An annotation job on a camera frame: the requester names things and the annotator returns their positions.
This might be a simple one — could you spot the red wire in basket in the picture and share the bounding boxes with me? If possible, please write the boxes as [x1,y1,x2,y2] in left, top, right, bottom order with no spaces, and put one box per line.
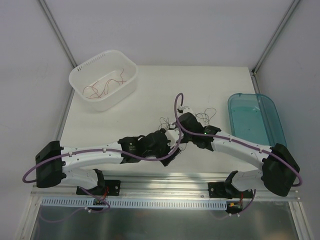
[103,68,128,97]

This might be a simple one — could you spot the red and black wires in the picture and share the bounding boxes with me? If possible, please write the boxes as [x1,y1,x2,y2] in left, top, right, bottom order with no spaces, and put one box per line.
[158,107,218,133]

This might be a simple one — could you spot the right aluminium frame post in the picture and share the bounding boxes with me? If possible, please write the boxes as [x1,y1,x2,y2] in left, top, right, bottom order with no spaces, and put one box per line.
[251,0,302,77]

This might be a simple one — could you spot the aluminium mounting rail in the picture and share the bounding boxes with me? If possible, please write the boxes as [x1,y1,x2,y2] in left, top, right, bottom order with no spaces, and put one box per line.
[31,171,303,202]

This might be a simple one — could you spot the white plastic basket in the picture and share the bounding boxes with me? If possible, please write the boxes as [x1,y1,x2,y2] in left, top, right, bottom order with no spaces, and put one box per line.
[68,50,139,112]

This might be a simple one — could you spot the long red wire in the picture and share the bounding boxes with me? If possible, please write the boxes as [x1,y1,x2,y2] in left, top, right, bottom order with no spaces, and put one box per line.
[82,79,111,100]

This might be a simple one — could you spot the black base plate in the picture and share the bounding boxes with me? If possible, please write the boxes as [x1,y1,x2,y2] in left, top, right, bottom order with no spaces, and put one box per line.
[87,179,121,197]
[207,182,226,198]

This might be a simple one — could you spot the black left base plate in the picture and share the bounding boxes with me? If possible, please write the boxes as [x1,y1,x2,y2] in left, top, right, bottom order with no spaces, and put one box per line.
[87,179,121,197]

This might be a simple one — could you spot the teal plastic bin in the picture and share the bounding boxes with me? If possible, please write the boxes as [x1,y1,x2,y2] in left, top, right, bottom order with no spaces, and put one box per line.
[227,93,287,147]

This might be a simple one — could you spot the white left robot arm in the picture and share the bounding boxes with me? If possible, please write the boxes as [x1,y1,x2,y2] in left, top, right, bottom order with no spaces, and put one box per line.
[35,128,182,195]

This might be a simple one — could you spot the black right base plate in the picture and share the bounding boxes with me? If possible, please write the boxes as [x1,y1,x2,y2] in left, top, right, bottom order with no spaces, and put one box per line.
[207,182,226,198]

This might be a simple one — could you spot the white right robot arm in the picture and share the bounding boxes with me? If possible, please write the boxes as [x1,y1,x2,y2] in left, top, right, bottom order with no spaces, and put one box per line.
[176,112,301,199]

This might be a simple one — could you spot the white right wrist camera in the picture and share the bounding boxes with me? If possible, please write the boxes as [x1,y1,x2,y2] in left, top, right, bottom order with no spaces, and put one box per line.
[176,105,195,116]

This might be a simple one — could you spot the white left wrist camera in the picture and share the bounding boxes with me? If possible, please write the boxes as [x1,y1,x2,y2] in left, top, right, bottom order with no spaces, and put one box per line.
[165,128,183,155]

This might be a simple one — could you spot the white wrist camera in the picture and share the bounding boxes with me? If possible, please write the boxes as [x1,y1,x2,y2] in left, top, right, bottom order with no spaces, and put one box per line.
[176,105,195,116]
[165,128,183,155]

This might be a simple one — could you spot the white slotted cable duct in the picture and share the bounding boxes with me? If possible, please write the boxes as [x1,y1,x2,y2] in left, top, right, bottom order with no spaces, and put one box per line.
[41,197,227,211]

